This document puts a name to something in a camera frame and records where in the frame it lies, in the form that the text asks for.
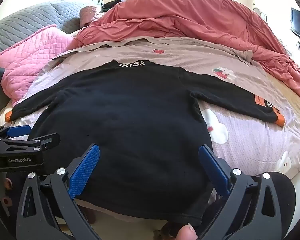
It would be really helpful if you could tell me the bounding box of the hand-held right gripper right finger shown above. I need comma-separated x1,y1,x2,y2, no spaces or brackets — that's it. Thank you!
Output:
198,144,282,240

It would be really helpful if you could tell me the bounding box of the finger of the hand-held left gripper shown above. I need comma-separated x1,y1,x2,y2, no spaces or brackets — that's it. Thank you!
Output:
0,133,61,155
0,124,32,140

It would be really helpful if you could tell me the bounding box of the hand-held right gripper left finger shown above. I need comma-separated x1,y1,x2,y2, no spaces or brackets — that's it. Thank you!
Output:
16,144,102,240

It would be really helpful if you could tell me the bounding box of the black sweater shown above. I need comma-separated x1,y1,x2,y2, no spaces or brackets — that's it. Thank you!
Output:
5,59,286,228

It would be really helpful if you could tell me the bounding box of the dark clothes heap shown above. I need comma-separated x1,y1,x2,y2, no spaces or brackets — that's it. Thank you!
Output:
101,0,127,13

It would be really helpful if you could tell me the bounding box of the person's left hand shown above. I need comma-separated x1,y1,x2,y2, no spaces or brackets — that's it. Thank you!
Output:
1,176,14,207

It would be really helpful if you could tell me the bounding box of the person's right hand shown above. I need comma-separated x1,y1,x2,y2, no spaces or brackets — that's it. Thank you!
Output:
176,224,199,240

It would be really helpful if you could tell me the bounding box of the printed lilac bed cover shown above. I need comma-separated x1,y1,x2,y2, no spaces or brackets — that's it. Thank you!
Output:
0,36,300,230

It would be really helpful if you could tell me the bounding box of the pink quilted pillow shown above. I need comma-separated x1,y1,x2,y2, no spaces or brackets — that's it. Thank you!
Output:
0,24,77,108

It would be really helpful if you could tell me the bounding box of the yellow bed sheet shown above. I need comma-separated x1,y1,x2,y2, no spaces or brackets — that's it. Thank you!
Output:
265,72,300,135

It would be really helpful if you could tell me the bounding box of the grey quilted pillow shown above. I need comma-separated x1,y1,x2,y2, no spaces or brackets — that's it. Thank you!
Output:
0,0,100,59

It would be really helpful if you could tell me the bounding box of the small mauve pillow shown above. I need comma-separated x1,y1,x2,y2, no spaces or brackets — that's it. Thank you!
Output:
79,5,103,28

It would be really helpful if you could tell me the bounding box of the salmon red duvet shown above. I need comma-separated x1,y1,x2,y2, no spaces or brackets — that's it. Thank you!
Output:
75,0,300,105

